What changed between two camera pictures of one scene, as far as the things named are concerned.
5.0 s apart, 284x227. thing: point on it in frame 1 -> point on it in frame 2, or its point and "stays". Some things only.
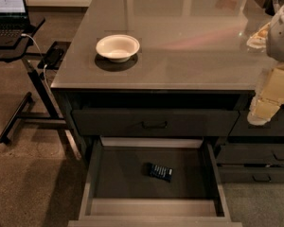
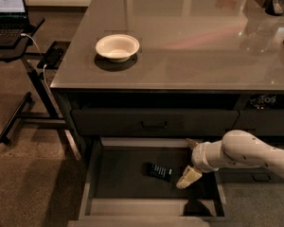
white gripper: [281, 38] -> [199, 156]
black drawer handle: [154, 126] stays
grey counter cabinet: [173, 63] stays
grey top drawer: [154, 122] stays
